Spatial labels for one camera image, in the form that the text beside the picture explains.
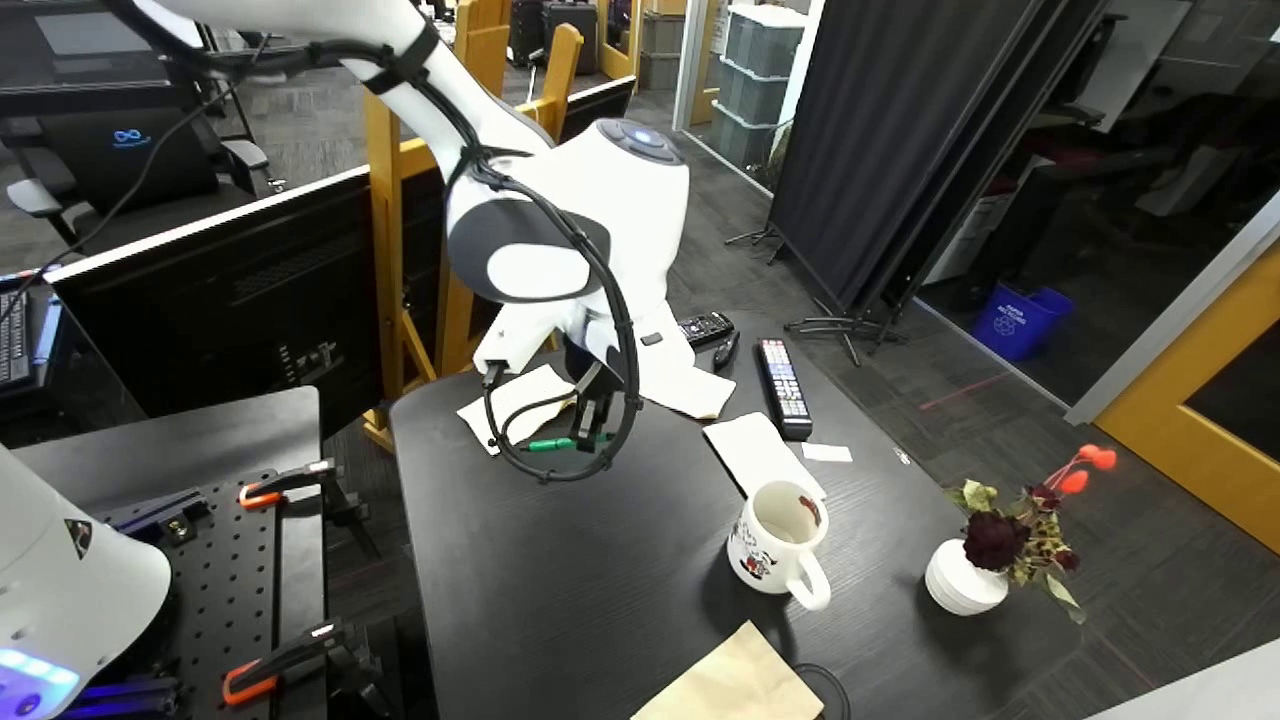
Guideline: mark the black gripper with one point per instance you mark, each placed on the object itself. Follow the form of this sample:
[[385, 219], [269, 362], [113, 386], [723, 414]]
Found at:
[[599, 372]]

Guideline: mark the green pen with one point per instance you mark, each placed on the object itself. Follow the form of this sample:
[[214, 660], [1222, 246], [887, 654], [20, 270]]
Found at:
[[551, 444]]

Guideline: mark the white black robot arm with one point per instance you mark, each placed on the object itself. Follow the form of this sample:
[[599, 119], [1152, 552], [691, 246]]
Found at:
[[566, 239]]

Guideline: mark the white patterned mug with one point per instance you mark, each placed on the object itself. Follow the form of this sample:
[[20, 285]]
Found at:
[[772, 544]]

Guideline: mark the beige napkin behind mug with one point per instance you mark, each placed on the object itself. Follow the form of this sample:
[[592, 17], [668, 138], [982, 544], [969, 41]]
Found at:
[[742, 679]]

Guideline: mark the beige napkin near remotes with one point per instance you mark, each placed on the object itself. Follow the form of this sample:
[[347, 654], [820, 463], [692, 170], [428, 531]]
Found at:
[[684, 386]]

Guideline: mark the beige napkin near table edge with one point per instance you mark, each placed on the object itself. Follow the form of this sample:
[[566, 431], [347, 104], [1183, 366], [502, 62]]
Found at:
[[518, 409]]

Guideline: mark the small black oval remote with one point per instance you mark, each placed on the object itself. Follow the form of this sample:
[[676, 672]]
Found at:
[[727, 355]]

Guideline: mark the black remote with buttons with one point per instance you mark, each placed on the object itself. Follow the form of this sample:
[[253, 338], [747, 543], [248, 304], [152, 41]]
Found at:
[[707, 330]]

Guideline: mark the beige napkin near long remote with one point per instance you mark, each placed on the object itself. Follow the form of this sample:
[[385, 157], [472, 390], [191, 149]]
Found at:
[[758, 454]]

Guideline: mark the long black remote control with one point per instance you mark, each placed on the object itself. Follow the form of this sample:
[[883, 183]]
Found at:
[[781, 386]]

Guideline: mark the small white card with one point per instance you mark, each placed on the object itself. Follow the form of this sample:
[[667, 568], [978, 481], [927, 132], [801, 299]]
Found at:
[[826, 454]]

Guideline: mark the orange black clamp upper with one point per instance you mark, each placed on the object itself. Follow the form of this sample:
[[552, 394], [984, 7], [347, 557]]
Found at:
[[275, 485]]

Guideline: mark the orange black clamp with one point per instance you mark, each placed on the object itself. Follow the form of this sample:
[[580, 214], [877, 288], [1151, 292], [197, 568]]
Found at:
[[267, 672], [275, 485]]

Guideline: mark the black monitor panel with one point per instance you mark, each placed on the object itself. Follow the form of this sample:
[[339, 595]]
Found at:
[[247, 302]]

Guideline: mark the stacked grey storage drawers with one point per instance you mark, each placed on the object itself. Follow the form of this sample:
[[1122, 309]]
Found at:
[[749, 81]]

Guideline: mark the black perforated side table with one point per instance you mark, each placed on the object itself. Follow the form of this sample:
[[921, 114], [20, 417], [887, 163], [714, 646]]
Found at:
[[174, 485]]

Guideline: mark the black folding screen panel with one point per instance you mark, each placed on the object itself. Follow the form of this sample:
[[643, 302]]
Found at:
[[893, 100]]

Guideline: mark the blue plastic bin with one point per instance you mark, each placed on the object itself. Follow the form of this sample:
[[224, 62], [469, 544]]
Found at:
[[1020, 321]]

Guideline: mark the white vase with flowers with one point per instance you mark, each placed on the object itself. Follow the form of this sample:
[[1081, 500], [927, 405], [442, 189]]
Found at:
[[1013, 543]]

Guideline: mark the orange black clamp lower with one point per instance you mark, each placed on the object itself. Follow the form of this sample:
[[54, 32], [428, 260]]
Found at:
[[267, 672]]

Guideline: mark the white dome lamp device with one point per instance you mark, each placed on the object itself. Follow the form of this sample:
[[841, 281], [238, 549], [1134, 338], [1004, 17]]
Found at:
[[72, 595]]

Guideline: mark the wooden easel frame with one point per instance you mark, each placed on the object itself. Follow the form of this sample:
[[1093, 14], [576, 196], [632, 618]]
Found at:
[[423, 309]]

